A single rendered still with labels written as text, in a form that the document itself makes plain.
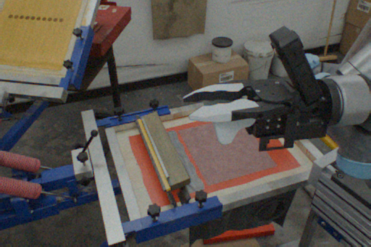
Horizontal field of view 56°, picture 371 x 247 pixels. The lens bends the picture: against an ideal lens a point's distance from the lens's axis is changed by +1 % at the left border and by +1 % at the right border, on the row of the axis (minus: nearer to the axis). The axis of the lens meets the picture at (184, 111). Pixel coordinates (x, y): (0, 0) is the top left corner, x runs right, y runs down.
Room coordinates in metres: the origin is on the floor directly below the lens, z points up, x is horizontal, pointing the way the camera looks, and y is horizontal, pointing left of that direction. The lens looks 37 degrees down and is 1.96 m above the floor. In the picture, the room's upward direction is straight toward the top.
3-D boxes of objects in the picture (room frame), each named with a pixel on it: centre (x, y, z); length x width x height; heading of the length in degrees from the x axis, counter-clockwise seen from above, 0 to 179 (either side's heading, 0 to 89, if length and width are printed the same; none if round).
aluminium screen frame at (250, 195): (1.06, -0.11, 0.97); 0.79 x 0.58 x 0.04; 110
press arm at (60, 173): (0.86, 0.42, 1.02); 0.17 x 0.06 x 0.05; 110
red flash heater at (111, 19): (2.09, 0.64, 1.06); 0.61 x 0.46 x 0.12; 170
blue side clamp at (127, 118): (1.23, 0.21, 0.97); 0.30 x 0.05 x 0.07; 110
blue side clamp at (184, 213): (0.71, 0.02, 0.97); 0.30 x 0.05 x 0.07; 110
